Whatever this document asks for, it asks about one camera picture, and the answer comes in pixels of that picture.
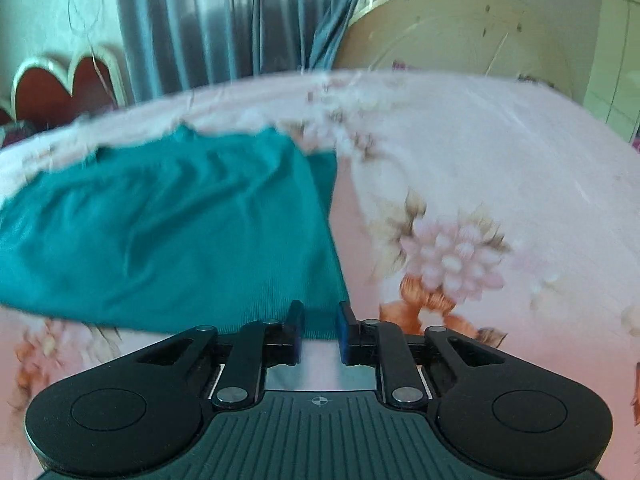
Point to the grey-blue sheer curtain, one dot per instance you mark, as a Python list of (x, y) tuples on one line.
[(310, 15), (185, 25)]

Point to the teal long-sleeved sweatshirt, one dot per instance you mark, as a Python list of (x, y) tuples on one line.
[(175, 230)]

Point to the pink floral bed sheet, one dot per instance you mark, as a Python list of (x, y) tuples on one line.
[(475, 170)]

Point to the red scalloped headboard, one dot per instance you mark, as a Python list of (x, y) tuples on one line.
[(55, 87)]

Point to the cream arched headboard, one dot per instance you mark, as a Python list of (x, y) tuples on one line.
[(450, 30)]

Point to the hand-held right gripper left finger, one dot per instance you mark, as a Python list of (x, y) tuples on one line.
[(296, 330)]

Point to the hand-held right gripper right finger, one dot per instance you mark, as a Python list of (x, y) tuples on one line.
[(345, 331)]

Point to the cream panelled wardrobe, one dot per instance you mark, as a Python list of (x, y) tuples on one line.
[(617, 60)]

